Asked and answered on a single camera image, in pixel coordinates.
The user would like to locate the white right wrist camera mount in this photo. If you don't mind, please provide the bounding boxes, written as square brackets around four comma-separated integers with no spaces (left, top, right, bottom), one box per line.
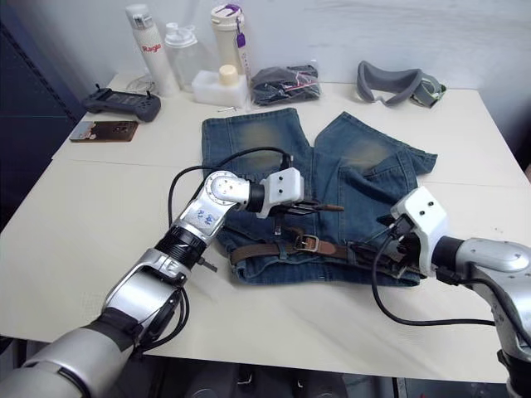
[389,186,451,279]

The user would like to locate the grey handheld controller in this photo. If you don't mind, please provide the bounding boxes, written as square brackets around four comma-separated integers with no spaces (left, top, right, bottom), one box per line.
[81,85,162,124]

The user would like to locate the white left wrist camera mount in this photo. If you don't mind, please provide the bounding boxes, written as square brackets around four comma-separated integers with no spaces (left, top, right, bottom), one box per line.
[255,167,306,220]

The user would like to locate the clear plastic shaker bottle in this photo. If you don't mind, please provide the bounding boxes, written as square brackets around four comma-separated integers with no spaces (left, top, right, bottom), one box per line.
[164,22,204,93]

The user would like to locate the brown flat phone case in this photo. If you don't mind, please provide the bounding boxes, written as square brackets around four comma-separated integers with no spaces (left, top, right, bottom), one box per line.
[69,119,140,143]

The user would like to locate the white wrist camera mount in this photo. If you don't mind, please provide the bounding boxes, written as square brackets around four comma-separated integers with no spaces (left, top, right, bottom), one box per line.
[389,186,451,279]
[255,167,306,220]

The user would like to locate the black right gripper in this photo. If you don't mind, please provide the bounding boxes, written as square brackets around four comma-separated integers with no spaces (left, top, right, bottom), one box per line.
[350,226,428,278]

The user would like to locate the purple strap tag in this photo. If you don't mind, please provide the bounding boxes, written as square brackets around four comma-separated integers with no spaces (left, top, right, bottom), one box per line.
[234,16,252,80]

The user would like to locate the cream round cap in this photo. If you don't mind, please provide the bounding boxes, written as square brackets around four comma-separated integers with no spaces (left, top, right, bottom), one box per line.
[218,64,241,87]

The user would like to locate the brown braided belt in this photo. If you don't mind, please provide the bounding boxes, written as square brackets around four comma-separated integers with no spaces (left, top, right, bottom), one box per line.
[229,202,416,279]

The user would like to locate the white foam block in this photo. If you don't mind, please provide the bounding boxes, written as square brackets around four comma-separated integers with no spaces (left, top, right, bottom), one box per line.
[191,69,249,107]

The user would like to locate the dark blue metal cabinet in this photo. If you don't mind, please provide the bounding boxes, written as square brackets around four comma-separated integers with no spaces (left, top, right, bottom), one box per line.
[0,20,80,233]

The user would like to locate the grey padded goggles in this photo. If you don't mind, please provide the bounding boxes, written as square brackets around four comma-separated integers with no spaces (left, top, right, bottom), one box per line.
[355,60,448,109]

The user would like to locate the plastic bag of black items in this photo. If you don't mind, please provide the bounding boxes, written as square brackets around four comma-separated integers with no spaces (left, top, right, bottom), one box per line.
[248,60,323,109]

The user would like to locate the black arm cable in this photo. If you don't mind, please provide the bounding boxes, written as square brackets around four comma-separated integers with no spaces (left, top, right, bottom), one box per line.
[371,215,499,328]
[167,147,294,233]

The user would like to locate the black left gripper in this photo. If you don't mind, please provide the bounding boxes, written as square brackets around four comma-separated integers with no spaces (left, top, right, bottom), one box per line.
[271,200,321,217]

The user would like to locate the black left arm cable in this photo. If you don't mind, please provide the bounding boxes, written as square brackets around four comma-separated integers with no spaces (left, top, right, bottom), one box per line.
[167,147,294,233]

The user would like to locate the white Raglo bottle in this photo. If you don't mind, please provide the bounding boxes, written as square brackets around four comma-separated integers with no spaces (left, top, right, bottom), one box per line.
[125,3,179,99]

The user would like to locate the cream tumbler with purple lid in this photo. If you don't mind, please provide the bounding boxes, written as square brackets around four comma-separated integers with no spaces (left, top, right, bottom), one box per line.
[209,3,252,84]

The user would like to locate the blue denim shorts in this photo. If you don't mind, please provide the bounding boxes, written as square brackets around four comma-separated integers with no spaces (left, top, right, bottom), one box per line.
[201,107,439,287]

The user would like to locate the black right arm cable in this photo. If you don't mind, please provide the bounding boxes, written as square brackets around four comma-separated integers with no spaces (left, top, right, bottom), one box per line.
[371,215,499,328]

